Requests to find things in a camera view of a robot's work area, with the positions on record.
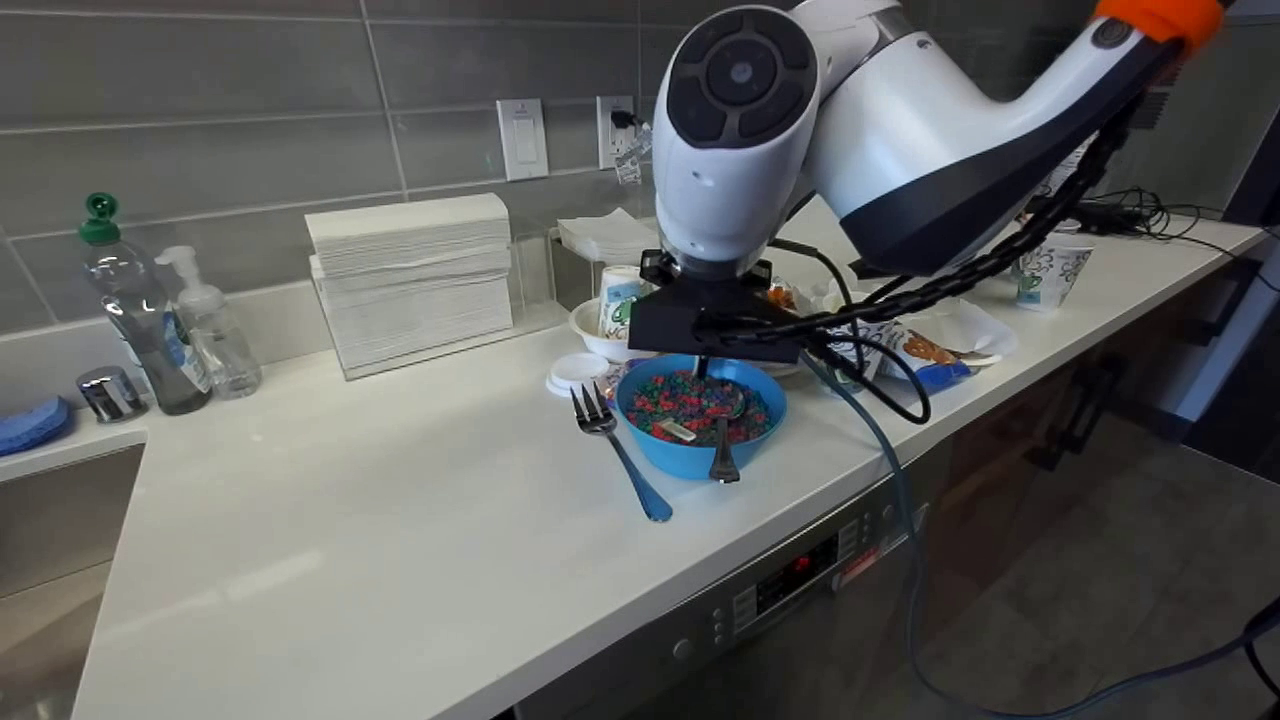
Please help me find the small shiny metal object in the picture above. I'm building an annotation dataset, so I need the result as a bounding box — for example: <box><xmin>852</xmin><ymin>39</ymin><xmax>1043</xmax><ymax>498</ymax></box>
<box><xmin>73</xmin><ymin>365</ymin><xmax>147</xmax><ymax>428</ymax></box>

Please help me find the blue sponge dish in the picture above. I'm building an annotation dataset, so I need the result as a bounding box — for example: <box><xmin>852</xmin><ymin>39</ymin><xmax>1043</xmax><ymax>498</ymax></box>
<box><xmin>0</xmin><ymin>392</ymin><xmax>78</xmax><ymax>461</ymax></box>

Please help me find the white paper towel stack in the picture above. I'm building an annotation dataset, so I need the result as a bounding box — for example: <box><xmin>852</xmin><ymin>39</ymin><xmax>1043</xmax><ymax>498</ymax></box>
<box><xmin>301</xmin><ymin>190</ymin><xmax>518</xmax><ymax>385</ymax></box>

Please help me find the clear soap dispenser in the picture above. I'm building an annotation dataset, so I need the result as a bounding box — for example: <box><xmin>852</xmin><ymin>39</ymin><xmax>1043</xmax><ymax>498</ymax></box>
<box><xmin>156</xmin><ymin>241</ymin><xmax>269</xmax><ymax>404</ymax></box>

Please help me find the white light switch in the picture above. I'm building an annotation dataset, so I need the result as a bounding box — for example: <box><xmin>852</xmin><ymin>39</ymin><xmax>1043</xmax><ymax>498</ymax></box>
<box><xmin>490</xmin><ymin>96</ymin><xmax>550</xmax><ymax>183</ymax></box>

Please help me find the small printed paper cup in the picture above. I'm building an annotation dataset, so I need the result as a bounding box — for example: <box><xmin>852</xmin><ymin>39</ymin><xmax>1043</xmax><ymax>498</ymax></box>
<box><xmin>594</xmin><ymin>262</ymin><xmax>654</xmax><ymax>333</ymax></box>

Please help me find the clear bottle green cap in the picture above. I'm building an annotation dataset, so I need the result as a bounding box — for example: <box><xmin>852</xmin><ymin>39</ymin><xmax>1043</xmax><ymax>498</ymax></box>
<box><xmin>74</xmin><ymin>190</ymin><xmax>215</xmax><ymax>416</ymax></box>

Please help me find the fork with blue handle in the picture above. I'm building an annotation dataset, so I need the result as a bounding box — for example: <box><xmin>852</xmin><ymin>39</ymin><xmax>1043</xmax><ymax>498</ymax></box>
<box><xmin>568</xmin><ymin>382</ymin><xmax>675</xmax><ymax>529</ymax></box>

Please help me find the blue bowl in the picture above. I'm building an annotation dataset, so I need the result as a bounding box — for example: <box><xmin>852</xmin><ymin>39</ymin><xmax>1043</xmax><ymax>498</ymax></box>
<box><xmin>611</xmin><ymin>353</ymin><xmax>791</xmax><ymax>485</ymax></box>

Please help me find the dishwasher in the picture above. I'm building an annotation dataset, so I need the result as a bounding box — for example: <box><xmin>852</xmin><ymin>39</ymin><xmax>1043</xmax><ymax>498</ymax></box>
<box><xmin>503</xmin><ymin>438</ymin><xmax>962</xmax><ymax>720</ymax></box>

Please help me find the white wall outlet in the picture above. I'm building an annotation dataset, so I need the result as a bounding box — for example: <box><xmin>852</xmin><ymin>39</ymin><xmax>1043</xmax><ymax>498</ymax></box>
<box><xmin>593</xmin><ymin>92</ymin><xmax>640</xmax><ymax>171</ymax></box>

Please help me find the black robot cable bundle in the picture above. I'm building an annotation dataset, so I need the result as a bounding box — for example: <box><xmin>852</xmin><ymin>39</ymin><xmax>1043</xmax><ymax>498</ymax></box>
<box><xmin>763</xmin><ymin>77</ymin><xmax>1152</xmax><ymax>431</ymax></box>

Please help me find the blue pretzel bag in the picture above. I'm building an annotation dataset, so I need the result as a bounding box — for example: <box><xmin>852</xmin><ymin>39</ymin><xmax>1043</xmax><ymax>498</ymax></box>
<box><xmin>871</xmin><ymin>318</ymin><xmax>1007</xmax><ymax>400</ymax></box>

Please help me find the metal spoon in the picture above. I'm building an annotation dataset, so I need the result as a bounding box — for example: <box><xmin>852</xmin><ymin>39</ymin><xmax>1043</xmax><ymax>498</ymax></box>
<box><xmin>654</xmin><ymin>412</ymin><xmax>744</xmax><ymax>487</ymax></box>

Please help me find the sink basin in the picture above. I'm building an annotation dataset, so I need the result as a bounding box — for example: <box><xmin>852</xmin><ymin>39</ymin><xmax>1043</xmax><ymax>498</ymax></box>
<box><xmin>0</xmin><ymin>443</ymin><xmax>144</xmax><ymax>720</ymax></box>

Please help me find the orange cable strap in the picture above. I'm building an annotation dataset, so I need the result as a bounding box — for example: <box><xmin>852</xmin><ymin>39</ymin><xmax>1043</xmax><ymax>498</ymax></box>
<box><xmin>1091</xmin><ymin>0</ymin><xmax>1227</xmax><ymax>52</ymax></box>

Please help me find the small white round lid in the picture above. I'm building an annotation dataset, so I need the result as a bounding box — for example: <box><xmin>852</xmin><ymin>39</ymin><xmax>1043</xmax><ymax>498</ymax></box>
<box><xmin>541</xmin><ymin>348</ymin><xmax>620</xmax><ymax>404</ymax></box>

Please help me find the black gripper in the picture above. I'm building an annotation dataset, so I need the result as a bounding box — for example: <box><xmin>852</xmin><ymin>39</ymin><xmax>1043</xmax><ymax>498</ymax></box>
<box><xmin>627</xmin><ymin>248</ymin><xmax>810</xmax><ymax>365</ymax></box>

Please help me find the white bowl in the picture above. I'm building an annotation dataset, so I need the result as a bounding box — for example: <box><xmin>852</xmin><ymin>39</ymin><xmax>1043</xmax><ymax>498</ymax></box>
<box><xmin>568</xmin><ymin>294</ymin><xmax>671</xmax><ymax>369</ymax></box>

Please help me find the colourful cereal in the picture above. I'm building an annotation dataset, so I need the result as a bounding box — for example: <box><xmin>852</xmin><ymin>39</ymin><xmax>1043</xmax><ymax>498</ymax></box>
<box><xmin>627</xmin><ymin>372</ymin><xmax>776</xmax><ymax>449</ymax></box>

